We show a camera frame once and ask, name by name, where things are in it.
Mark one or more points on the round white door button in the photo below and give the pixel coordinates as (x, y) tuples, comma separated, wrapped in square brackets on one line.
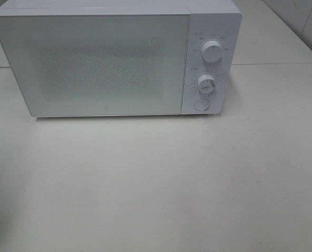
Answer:
[(201, 104)]

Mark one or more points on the white microwave door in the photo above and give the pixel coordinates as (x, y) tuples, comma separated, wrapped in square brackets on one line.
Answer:
[(97, 65)]

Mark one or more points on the white microwave knob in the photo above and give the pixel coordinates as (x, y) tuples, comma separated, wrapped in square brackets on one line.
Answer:
[(206, 84), (212, 50)]

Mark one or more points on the white microwave oven body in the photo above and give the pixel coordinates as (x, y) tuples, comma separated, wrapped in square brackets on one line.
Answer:
[(219, 20)]

